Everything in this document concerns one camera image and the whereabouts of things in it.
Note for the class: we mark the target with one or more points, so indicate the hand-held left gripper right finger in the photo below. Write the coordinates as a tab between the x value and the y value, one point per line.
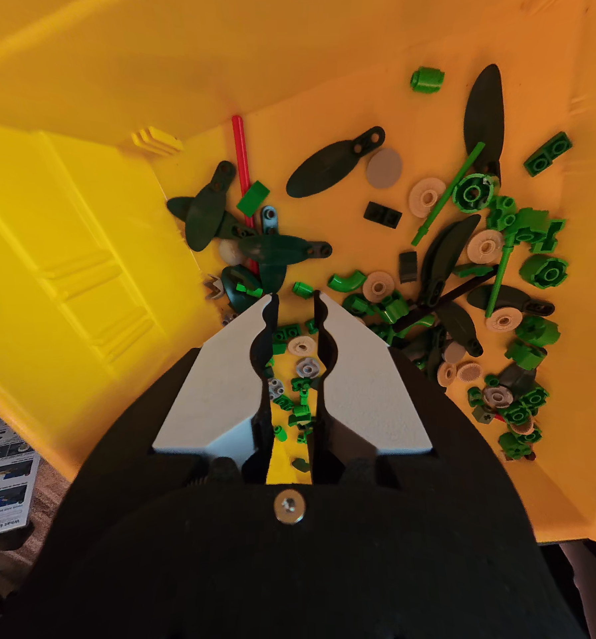
373	394

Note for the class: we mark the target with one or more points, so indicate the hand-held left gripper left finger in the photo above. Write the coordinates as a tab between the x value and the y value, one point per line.
213	394

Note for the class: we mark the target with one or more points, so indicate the yellow plastic bin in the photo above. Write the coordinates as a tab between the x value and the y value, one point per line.
78	249

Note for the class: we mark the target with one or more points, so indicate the pile of small green bricks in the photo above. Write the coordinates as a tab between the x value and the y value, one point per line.
545	271

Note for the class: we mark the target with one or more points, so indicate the brown desk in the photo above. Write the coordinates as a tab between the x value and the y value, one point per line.
53	479

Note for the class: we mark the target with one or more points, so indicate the grey round stud plate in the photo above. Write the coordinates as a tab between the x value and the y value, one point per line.
497	397
276	387
228	318
308	368

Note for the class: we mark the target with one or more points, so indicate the grey claw piece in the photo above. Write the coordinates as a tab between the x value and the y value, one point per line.
214	288

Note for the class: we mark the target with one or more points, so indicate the dark green small brick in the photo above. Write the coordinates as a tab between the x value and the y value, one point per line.
483	414

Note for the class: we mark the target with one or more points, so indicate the long black rod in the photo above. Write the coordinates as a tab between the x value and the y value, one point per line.
457	294

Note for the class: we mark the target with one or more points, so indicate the black curved brick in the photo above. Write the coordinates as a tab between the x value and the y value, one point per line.
407	267

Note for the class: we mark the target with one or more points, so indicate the tan dome piece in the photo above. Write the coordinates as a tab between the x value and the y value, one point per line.
230	252

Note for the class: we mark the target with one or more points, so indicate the thin green rod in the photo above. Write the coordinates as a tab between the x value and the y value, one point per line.
500	277
447	194

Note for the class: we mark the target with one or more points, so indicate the black two-stud plate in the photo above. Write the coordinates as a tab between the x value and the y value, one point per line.
383	214

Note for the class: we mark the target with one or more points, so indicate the bright green slope tile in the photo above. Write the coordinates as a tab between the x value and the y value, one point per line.
253	198

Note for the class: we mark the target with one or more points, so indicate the scattered tan round plates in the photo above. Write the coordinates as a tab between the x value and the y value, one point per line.
427	197

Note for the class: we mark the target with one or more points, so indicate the grey round flat tile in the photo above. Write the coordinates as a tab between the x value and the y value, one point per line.
385	168

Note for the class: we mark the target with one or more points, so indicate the printed instruction booklet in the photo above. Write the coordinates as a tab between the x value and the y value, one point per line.
3	489

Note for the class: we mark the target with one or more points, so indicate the scattered dark green leaf pieces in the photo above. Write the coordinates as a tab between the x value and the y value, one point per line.
328	167

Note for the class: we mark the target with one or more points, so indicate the red plastic rod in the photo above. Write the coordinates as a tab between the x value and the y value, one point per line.
240	149

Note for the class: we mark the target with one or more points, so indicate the dark object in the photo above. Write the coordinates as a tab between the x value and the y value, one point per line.
587	589

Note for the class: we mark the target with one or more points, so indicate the green two-stud plate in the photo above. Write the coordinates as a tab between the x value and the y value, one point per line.
547	154

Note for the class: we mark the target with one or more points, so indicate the green round brick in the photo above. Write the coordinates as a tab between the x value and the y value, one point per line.
427	80

